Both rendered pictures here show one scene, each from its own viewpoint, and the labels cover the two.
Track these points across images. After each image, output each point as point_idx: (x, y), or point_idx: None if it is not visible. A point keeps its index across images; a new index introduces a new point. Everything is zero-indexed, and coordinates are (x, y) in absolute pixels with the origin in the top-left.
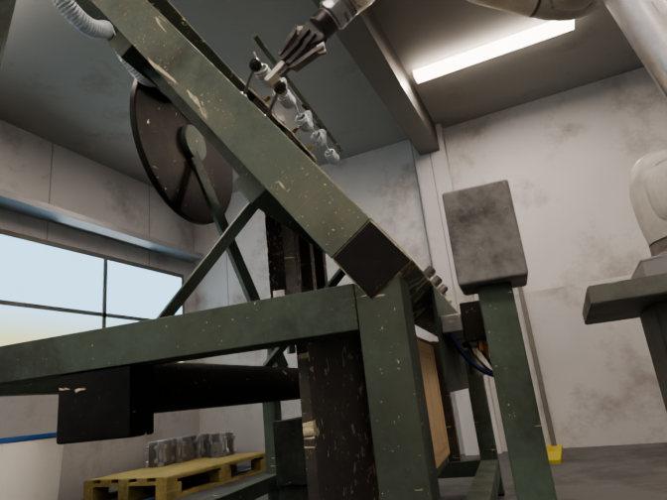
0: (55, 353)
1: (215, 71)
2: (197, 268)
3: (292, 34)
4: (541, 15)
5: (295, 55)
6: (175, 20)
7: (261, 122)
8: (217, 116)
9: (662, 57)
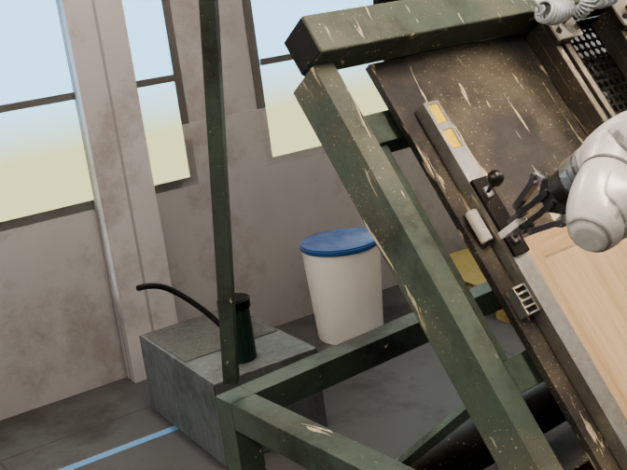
0: (329, 466)
1: (429, 281)
2: (438, 429)
3: (528, 187)
4: None
5: (532, 219)
6: (400, 42)
7: (475, 367)
8: (435, 334)
9: None
